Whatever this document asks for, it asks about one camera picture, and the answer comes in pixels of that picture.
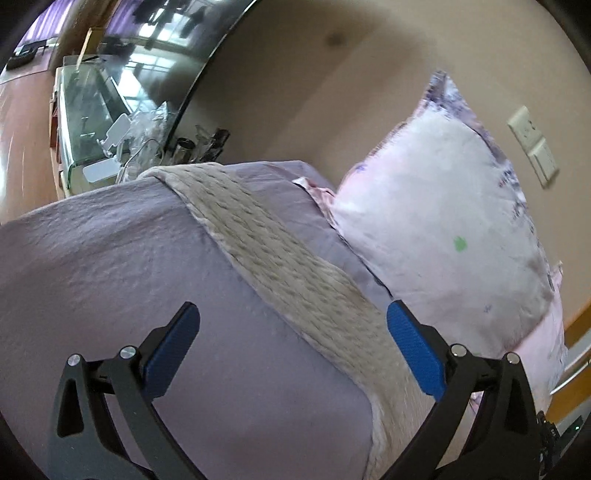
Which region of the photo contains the beige cable-knit sweater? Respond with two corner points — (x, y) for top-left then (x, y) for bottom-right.
(146, 161), (471, 479)

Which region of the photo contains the pink floral pillow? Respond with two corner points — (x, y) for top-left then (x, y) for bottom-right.
(293, 177), (568, 413)

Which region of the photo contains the lavender bed sheet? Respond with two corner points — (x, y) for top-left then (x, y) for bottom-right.
(1, 178), (372, 479)

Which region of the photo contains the white floral pillow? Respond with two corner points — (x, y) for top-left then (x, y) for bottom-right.
(329, 72), (554, 357)

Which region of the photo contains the glass-top wooden side table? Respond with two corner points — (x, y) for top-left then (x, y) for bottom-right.
(52, 55), (150, 196)

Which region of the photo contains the dark curved mirror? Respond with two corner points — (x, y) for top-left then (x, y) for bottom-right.
(99, 1), (256, 151)

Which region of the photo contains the white wall switch plate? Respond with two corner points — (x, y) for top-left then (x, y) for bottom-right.
(507, 105), (559, 189)

